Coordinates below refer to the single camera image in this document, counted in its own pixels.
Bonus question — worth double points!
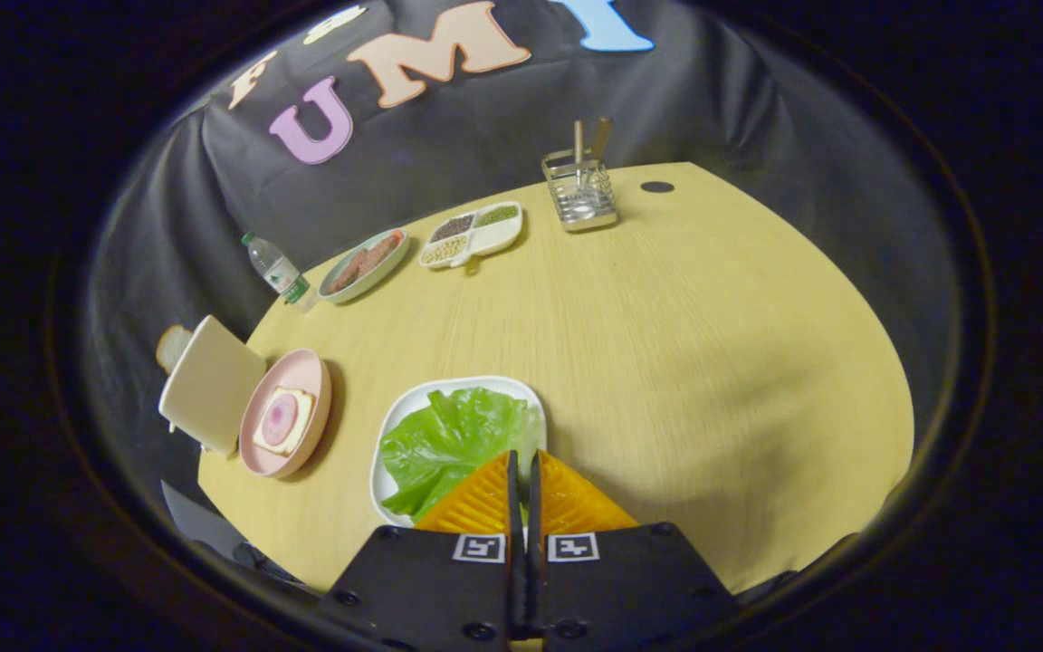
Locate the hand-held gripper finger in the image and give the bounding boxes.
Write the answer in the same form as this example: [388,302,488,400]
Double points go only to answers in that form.
[523,449,740,651]
[321,450,524,648]

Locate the green lettuce leaf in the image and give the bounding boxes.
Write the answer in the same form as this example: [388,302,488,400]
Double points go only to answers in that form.
[379,387,542,522]

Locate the white square plate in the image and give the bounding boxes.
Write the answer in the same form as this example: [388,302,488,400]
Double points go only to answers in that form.
[369,376,548,529]

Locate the pink round plate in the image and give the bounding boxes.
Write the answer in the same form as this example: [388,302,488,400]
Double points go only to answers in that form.
[239,349,333,479]

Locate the bread slice with ham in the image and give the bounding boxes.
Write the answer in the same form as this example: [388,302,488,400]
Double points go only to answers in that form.
[252,387,317,456]

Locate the white divided dish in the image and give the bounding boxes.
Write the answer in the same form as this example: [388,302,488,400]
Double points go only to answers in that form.
[418,201,524,272]

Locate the green oval plate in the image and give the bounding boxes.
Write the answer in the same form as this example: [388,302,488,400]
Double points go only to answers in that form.
[319,228,411,304]

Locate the brown meat slices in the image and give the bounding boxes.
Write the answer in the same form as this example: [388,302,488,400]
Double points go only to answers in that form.
[330,234,403,293]

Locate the clear plastic water bottle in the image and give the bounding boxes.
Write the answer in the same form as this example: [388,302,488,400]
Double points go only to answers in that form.
[242,232,318,313]

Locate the bread slice in toaster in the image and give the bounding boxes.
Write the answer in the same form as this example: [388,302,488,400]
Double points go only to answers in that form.
[156,324,194,375]

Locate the black backdrop cloth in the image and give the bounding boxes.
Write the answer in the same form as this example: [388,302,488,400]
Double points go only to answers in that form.
[87,0,957,508]

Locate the metal wire utensil holder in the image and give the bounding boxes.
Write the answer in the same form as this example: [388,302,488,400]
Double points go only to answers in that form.
[541,149,619,234]

